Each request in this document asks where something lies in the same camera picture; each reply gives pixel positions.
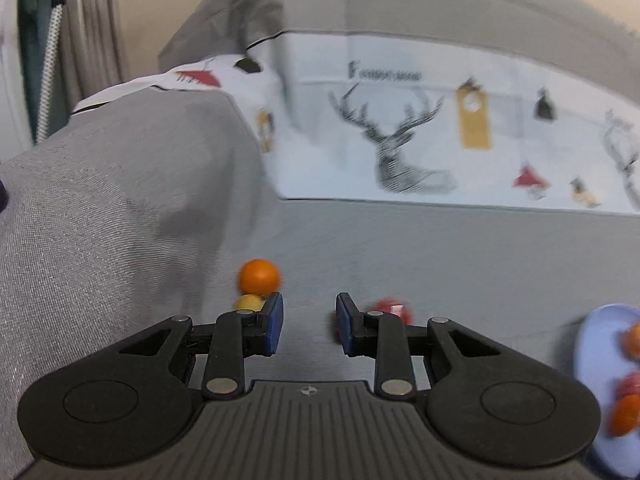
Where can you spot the small yellow fruit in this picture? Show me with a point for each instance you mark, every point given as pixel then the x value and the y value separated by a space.
pixel 248 302

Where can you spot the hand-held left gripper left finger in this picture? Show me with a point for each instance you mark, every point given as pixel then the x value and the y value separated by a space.
pixel 274 322

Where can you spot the small orange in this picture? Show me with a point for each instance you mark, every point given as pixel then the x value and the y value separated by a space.
pixel 258 276
pixel 625 416

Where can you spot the red fruit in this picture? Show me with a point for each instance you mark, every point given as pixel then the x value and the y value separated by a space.
pixel 631 385
pixel 392 307

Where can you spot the blue plate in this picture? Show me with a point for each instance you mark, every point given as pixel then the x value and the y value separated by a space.
pixel 595 350

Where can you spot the grey curtain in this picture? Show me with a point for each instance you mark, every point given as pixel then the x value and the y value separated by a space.
pixel 95 25

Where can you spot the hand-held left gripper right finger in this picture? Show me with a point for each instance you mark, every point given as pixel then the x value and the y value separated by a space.
pixel 345 325

